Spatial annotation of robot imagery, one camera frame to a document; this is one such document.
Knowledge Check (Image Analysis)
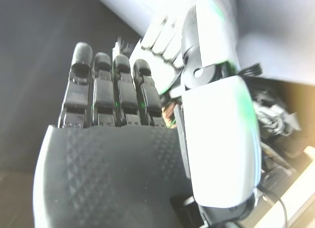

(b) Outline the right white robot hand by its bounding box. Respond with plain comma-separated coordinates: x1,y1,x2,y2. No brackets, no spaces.
33,0,263,228

